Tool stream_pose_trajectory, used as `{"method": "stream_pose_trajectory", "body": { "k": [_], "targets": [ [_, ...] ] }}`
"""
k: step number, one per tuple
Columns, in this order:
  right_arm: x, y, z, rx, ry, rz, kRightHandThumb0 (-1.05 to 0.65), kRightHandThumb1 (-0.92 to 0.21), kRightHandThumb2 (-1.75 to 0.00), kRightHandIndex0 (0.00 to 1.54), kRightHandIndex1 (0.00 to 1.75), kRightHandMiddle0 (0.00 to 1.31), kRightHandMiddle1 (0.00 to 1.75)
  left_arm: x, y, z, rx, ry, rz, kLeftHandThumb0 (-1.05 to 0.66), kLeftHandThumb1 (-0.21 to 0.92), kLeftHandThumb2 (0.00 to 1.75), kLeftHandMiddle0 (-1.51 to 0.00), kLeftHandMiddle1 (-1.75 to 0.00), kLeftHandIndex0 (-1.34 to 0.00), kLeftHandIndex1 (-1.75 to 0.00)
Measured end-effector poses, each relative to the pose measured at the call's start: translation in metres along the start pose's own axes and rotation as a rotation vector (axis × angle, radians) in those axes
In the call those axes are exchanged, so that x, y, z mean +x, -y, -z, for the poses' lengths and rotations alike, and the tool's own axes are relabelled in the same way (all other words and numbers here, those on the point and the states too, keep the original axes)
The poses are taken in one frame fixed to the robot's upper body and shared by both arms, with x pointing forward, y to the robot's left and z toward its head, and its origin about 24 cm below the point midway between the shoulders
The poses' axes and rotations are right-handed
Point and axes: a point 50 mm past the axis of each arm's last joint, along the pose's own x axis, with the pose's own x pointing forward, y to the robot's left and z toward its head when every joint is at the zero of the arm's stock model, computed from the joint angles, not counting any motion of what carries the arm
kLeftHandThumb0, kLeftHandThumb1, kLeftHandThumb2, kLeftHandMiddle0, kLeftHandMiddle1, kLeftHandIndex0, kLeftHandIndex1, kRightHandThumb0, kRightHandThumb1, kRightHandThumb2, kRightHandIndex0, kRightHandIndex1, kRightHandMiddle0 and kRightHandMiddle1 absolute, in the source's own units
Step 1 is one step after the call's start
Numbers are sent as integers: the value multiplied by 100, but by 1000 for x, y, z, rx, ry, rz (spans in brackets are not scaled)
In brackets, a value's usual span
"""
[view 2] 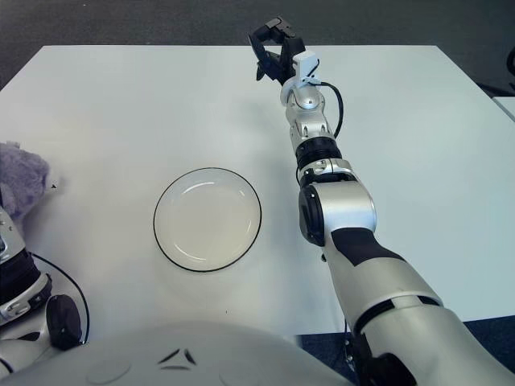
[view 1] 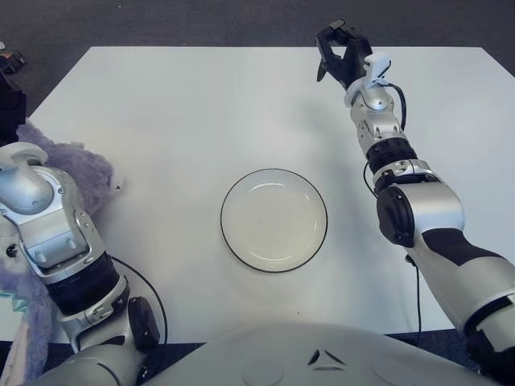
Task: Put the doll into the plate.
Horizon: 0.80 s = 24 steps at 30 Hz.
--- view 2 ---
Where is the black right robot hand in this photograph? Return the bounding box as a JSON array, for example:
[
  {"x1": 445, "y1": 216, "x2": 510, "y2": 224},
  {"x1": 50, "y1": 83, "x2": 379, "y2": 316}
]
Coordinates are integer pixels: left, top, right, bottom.
[{"x1": 248, "y1": 16, "x2": 306, "y2": 88}]

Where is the purple plush bunny doll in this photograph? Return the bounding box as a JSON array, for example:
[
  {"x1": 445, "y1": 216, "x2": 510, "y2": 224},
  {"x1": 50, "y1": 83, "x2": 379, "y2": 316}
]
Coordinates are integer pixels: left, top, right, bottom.
[{"x1": 0, "y1": 140, "x2": 65, "y2": 220}]

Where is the white plate with black rim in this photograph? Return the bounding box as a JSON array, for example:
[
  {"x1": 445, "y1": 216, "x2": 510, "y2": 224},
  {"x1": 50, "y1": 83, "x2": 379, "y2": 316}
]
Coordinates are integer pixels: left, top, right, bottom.
[{"x1": 153, "y1": 166, "x2": 263, "y2": 273}]

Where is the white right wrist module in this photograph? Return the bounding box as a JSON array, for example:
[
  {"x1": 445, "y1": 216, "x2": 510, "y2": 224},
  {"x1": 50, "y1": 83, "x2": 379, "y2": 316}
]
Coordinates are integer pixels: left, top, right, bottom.
[{"x1": 292, "y1": 50, "x2": 321, "y2": 88}]

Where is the black chair base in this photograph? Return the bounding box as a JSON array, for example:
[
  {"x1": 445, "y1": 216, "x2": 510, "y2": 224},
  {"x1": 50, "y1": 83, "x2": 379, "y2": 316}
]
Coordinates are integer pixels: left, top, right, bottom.
[{"x1": 478, "y1": 50, "x2": 515, "y2": 97}]

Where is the grey robot torso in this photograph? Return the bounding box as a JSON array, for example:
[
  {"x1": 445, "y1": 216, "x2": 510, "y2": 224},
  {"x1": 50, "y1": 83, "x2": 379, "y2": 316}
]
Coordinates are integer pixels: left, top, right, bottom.
[{"x1": 0, "y1": 317, "x2": 355, "y2": 386}]

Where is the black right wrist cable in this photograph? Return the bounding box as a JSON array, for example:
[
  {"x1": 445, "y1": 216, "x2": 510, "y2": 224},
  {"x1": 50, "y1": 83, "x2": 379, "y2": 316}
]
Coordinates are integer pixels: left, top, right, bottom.
[{"x1": 315, "y1": 80, "x2": 344, "y2": 140}]

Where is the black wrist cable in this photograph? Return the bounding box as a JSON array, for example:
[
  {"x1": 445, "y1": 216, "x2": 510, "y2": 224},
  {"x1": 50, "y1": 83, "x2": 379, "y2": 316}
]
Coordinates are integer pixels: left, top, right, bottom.
[
  {"x1": 30, "y1": 252, "x2": 92, "y2": 347},
  {"x1": 315, "y1": 80, "x2": 344, "y2": 140}
]

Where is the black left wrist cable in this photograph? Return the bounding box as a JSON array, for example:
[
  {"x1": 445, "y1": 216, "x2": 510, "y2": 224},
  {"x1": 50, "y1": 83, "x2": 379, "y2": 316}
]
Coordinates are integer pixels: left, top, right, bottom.
[{"x1": 30, "y1": 252, "x2": 92, "y2": 347}]

